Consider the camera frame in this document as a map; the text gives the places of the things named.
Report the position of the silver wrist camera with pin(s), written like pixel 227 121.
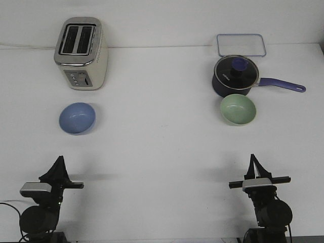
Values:
pixel 35 189
pixel 254 183

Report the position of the glass saucepan lid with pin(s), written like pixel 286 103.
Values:
pixel 236 72

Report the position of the dark blue saucepan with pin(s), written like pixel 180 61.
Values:
pixel 224 91

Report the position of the blue bowl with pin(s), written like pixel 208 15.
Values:
pixel 77 118

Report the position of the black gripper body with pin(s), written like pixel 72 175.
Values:
pixel 271 190
pixel 59 185

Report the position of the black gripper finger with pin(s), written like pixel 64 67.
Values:
pixel 57 172

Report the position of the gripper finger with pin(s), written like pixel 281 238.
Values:
pixel 262 172
pixel 251 169

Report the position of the green bowl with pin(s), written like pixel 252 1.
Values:
pixel 238 110

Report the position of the cream and steel toaster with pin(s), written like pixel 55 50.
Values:
pixel 81 53

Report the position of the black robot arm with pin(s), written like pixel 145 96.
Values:
pixel 273 215
pixel 39 221

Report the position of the clear blue-rimmed container lid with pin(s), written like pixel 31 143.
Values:
pixel 245 44

